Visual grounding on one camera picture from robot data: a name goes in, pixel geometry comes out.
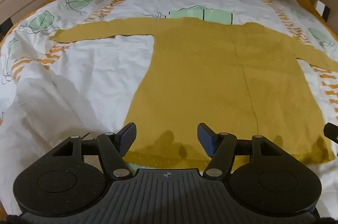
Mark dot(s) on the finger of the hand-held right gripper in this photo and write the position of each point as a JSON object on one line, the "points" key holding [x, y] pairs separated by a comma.
{"points": [[332, 132]]}

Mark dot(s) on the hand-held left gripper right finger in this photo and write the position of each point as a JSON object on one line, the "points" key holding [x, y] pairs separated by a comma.
{"points": [[205, 140]]}

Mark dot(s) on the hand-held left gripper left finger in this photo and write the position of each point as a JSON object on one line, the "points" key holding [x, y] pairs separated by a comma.
{"points": [[128, 137]]}

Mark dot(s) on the mustard yellow knit sweater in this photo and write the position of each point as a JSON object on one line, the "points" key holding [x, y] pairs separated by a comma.
{"points": [[198, 81]]}

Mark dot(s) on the white printed duvet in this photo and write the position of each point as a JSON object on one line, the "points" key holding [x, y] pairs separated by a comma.
{"points": [[92, 68]]}

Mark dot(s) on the yellow bed sheet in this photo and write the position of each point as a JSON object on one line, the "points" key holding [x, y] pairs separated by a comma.
{"points": [[306, 2]]}

